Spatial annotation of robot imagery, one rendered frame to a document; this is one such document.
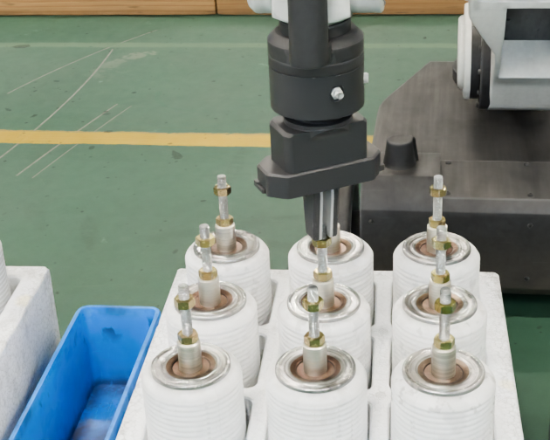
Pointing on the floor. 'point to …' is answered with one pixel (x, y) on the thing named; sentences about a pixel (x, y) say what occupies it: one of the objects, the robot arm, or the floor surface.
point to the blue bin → (90, 375)
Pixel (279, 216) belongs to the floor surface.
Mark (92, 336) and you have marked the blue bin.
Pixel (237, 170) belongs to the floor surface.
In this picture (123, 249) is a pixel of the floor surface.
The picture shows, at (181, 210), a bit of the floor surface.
